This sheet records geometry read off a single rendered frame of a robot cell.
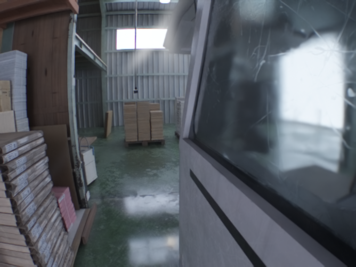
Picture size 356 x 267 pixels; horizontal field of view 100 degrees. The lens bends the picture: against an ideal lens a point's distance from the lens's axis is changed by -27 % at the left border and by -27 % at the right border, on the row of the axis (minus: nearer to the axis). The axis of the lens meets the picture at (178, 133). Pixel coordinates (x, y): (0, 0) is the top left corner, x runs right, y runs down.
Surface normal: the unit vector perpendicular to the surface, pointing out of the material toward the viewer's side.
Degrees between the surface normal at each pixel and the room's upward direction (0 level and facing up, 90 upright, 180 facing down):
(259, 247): 90
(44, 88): 90
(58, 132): 90
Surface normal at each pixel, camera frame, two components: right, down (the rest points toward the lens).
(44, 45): 0.19, 0.17
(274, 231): -0.98, -0.04
